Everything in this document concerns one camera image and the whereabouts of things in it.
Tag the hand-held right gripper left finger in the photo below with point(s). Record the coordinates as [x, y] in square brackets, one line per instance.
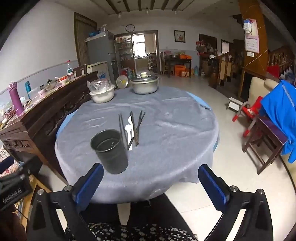
[89, 183]

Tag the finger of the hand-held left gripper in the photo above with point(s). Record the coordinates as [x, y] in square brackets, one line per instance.
[29, 166]

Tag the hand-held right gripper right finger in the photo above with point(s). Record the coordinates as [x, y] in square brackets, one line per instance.
[212, 187]

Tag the dark metal utensil holder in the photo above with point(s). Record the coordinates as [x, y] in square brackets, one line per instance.
[111, 157]

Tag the white spoon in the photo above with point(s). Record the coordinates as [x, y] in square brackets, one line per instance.
[128, 130]
[130, 146]

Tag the dark chopstick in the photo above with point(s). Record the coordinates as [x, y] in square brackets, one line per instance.
[141, 128]
[132, 126]
[124, 129]
[138, 127]

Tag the person's left forearm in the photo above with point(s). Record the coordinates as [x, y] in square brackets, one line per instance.
[10, 224]

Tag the light wooden chair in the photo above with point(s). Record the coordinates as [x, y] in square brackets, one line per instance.
[30, 199]

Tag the carved wooden sideboard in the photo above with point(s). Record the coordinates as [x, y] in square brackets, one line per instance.
[46, 120]

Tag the person's legs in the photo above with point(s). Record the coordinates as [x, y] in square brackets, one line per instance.
[138, 213]

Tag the blue tablecloth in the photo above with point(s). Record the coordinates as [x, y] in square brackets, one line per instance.
[67, 120]

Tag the pink checked table runner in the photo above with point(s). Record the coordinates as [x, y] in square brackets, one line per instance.
[34, 102]

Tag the purple thermos bottle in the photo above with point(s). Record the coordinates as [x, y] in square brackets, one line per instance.
[16, 99]

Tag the black white patterned garment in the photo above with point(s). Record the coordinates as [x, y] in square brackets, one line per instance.
[138, 234]

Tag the grey tablecloth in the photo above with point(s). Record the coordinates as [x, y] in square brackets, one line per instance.
[166, 129]

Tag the teal bottle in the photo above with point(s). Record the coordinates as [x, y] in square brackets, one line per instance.
[27, 89]

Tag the dark wooden chair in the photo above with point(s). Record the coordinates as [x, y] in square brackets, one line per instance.
[270, 129]

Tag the small pot with glass lid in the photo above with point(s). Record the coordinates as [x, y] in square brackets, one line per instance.
[50, 83]

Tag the white basin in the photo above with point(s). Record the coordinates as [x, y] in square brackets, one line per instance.
[101, 97]

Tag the red plastic chair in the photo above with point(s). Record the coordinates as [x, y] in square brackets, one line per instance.
[253, 109]

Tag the small white stool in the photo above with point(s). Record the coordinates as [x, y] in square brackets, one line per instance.
[234, 101]

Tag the red white bowl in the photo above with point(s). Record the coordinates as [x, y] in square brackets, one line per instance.
[63, 80]

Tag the clear plastic bag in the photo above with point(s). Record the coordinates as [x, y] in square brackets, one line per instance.
[99, 84]

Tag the round metal lid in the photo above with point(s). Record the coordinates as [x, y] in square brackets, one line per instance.
[122, 82]

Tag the blue jacket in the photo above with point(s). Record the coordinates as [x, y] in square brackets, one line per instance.
[279, 104]

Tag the pink capped clear bottle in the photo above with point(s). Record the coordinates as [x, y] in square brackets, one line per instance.
[68, 66]

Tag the beige sofa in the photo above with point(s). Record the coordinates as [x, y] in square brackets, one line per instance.
[256, 85]

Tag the metal pot with lid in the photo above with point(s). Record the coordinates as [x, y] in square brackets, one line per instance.
[144, 84]

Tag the blue water jug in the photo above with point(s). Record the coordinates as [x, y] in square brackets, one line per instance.
[196, 70]

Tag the orange cardboard box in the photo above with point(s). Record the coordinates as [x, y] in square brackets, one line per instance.
[180, 70]

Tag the dark wooden side table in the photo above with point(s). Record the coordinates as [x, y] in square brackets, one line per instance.
[178, 60]

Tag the grey refrigerator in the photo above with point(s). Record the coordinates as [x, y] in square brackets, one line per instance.
[100, 49]

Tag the brown wooden door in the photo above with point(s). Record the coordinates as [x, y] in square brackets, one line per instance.
[81, 39]

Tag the pink wall calendar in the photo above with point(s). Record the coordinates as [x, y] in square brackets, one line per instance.
[251, 42]

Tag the framed wall picture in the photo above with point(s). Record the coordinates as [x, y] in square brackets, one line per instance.
[179, 36]

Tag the round wall clock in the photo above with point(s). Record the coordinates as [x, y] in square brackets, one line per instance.
[130, 28]

